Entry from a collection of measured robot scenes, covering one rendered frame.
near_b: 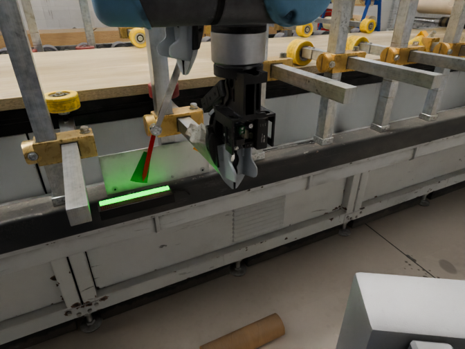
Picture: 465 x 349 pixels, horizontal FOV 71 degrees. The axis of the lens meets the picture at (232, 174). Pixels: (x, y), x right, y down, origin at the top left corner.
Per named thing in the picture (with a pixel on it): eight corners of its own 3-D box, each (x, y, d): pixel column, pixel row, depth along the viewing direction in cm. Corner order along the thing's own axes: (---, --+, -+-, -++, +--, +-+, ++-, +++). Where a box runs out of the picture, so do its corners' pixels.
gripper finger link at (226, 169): (229, 206, 53) (229, 154, 48) (214, 188, 57) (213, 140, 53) (246, 201, 54) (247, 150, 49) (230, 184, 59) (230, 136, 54)
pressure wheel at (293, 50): (310, 35, 106) (291, 50, 105) (317, 56, 111) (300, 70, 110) (299, 33, 111) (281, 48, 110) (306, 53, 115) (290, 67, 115)
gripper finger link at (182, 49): (165, 78, 60) (160, 23, 56) (189, 73, 64) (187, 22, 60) (175, 80, 58) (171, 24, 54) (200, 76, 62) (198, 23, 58)
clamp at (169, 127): (204, 130, 80) (203, 110, 78) (149, 139, 75) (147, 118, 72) (196, 122, 84) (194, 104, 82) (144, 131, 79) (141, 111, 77)
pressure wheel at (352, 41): (349, 53, 116) (361, 64, 121) (361, 32, 114) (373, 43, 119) (337, 51, 121) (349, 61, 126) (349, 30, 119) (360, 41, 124)
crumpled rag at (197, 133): (226, 139, 65) (226, 128, 63) (194, 145, 62) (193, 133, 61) (209, 124, 72) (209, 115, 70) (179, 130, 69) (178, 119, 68)
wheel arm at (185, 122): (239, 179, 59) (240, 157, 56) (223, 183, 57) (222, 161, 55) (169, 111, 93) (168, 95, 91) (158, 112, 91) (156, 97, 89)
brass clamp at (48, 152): (98, 157, 71) (93, 136, 68) (28, 169, 66) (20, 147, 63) (95, 147, 76) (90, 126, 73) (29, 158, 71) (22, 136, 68)
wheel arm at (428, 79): (440, 88, 73) (445, 71, 71) (429, 90, 71) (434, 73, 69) (303, 55, 112) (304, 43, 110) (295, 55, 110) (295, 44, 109)
